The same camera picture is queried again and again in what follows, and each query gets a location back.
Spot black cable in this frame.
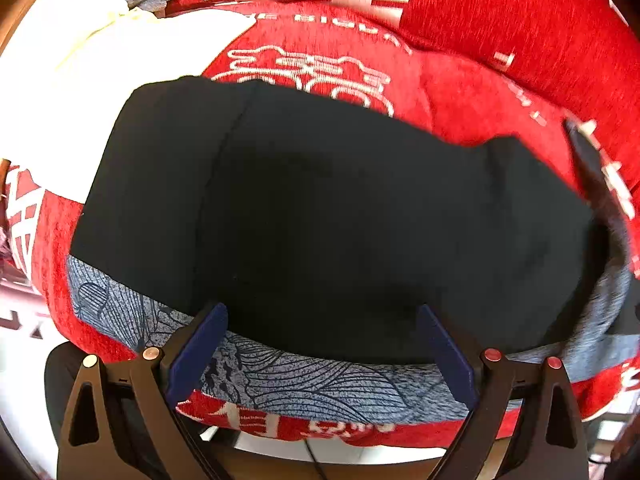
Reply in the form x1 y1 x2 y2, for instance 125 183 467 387
299 439 331 480

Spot red pillow with white characters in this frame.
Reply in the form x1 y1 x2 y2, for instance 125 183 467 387
169 0 639 186

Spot white bed sheet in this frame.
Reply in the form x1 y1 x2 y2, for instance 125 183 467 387
1 10 255 202

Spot black pants with grey waistband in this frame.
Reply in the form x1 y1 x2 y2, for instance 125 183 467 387
67 77 639 424

